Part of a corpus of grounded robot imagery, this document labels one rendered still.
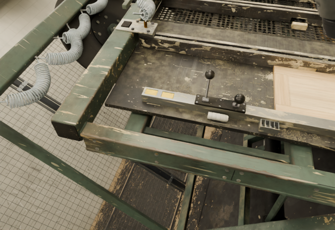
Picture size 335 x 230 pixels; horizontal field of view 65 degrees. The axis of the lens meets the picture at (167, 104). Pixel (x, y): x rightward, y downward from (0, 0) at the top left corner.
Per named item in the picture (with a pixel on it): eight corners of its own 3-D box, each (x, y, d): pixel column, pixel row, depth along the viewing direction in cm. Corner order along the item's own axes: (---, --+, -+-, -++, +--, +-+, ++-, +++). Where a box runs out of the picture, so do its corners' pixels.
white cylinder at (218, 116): (206, 120, 104) (227, 123, 103) (207, 115, 102) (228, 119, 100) (207, 114, 106) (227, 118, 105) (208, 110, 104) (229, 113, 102)
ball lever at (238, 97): (239, 111, 103) (245, 103, 90) (229, 110, 104) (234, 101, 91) (241, 102, 104) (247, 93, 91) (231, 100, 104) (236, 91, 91)
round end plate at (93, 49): (144, 104, 167) (28, 19, 140) (139, 108, 171) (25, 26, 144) (173, 36, 219) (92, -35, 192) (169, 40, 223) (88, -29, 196)
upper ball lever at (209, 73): (209, 105, 103) (215, 71, 99) (199, 103, 103) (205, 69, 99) (210, 102, 106) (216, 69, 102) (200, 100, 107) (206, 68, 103)
